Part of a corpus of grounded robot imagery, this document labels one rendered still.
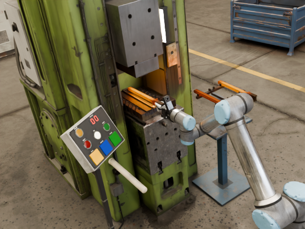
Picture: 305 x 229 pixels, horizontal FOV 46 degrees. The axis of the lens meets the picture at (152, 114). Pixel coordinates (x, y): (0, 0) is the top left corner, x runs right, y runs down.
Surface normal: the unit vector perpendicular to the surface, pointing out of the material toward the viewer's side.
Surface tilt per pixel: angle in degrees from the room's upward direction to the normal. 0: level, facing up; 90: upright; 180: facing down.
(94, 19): 90
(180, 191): 90
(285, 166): 0
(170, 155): 90
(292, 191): 5
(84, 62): 90
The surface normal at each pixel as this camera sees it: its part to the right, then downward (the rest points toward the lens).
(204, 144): -0.11, -0.85
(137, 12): 0.59, 0.35
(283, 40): -0.74, 0.41
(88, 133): 0.70, -0.29
